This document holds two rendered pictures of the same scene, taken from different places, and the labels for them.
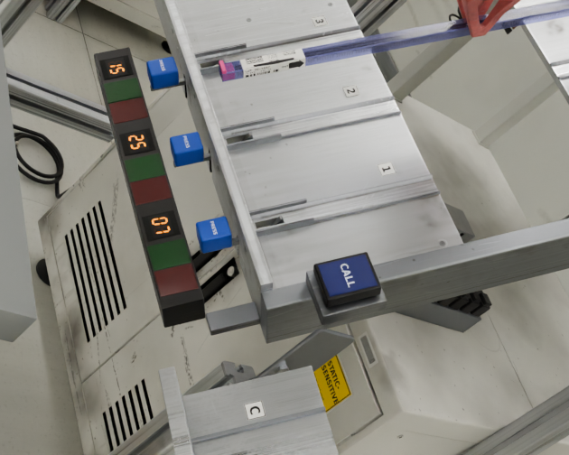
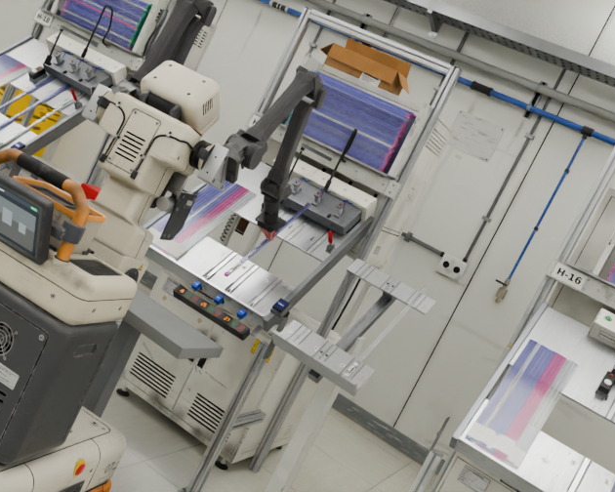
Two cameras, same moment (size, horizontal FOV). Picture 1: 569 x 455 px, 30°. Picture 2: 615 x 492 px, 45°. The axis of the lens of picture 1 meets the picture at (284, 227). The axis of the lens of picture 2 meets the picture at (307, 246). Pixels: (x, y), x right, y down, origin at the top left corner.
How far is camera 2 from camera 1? 1.85 m
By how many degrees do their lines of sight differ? 27
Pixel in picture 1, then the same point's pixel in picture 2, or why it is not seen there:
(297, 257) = (263, 308)
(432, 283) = (294, 299)
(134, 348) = (187, 387)
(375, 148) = (260, 277)
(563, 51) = (284, 234)
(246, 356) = (232, 361)
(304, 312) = (273, 319)
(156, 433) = (250, 370)
